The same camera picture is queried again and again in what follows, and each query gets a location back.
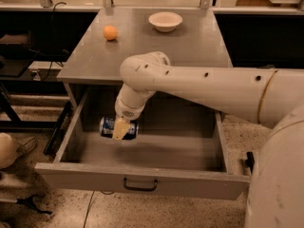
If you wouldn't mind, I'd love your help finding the black metal bar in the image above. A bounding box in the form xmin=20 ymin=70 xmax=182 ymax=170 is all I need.
xmin=245 ymin=151 xmax=255 ymax=173

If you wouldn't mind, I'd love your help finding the open grey top drawer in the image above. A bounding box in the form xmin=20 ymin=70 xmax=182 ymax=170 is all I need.
xmin=35 ymin=85 xmax=249 ymax=200

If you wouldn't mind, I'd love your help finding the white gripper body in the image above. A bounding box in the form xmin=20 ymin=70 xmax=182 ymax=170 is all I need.
xmin=115 ymin=98 xmax=143 ymax=121

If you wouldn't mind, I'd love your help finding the grey cabinet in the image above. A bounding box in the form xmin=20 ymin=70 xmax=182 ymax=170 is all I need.
xmin=57 ymin=7 xmax=232 ymax=88

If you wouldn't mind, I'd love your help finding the white round object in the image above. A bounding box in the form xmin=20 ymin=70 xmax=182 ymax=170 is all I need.
xmin=0 ymin=133 xmax=17 ymax=169

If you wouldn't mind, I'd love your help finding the orange fruit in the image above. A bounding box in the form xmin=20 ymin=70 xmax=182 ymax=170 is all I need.
xmin=103 ymin=26 xmax=118 ymax=41

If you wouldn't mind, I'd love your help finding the black floor stand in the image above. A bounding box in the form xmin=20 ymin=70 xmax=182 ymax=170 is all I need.
xmin=0 ymin=195 xmax=52 ymax=215

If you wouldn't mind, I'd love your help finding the black drawer handle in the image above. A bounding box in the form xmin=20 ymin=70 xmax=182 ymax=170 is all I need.
xmin=123 ymin=178 xmax=158 ymax=192

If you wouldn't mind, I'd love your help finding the blue pepsi can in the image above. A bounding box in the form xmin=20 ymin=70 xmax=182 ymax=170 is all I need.
xmin=100 ymin=117 xmax=138 ymax=140

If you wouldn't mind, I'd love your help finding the white bowl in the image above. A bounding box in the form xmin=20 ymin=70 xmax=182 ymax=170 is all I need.
xmin=148 ymin=11 xmax=182 ymax=32

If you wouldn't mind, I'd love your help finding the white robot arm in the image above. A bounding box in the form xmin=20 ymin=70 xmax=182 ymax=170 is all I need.
xmin=113 ymin=52 xmax=304 ymax=228

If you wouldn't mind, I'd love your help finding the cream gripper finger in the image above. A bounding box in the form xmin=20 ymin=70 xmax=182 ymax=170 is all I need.
xmin=112 ymin=119 xmax=130 ymax=140

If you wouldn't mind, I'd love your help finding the black floor cable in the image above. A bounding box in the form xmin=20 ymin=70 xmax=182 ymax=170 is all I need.
xmin=83 ymin=190 xmax=115 ymax=228

